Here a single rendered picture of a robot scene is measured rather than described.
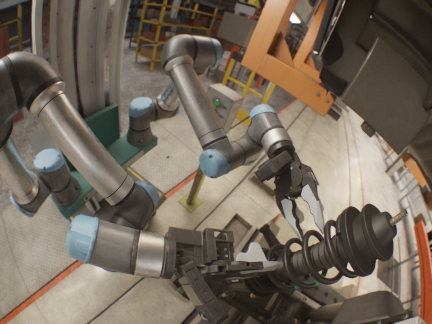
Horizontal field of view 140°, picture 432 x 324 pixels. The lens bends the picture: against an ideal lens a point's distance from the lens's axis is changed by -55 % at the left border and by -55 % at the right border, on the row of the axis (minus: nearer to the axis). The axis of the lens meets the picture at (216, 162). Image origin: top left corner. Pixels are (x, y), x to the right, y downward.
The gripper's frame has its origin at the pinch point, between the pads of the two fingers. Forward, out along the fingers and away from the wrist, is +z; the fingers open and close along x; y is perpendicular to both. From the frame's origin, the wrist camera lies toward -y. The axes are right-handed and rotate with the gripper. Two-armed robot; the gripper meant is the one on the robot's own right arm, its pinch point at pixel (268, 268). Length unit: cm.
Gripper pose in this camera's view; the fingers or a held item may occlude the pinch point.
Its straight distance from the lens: 38.8
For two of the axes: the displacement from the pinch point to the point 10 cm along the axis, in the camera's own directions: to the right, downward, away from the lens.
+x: -4.1, 6.9, 5.9
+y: -0.8, -6.7, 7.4
